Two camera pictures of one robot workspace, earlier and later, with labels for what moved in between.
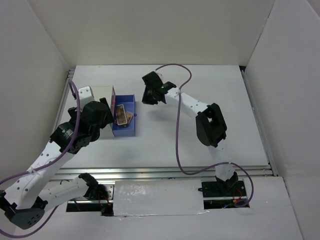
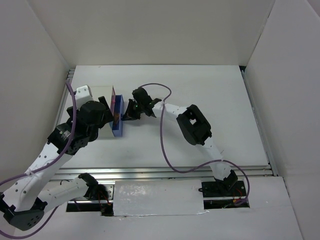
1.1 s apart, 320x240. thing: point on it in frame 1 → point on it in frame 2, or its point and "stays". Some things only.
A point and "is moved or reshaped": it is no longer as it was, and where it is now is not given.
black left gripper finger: [103, 100] stays
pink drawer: [113, 100] stays
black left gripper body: [109, 119] stays
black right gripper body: [148, 97] → [140, 105]
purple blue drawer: [125, 130] is moved or reshaped
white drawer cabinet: [106, 92] stays
